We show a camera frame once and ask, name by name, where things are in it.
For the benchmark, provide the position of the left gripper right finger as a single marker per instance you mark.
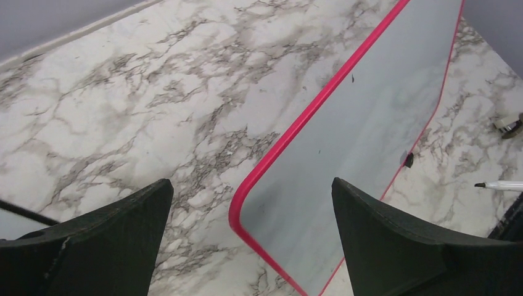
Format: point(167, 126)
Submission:
point(390, 252)

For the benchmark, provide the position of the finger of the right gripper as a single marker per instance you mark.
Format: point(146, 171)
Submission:
point(509, 228)

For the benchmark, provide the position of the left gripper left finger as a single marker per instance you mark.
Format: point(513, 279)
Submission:
point(108, 251)

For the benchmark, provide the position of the black framed written whiteboard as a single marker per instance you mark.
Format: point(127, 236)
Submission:
point(19, 223)

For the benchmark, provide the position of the red framed whiteboard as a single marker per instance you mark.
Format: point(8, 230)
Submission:
point(360, 127)

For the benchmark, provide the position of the white marker pen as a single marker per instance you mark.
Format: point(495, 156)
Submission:
point(513, 186)

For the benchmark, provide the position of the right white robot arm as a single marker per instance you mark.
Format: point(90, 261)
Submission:
point(509, 127)

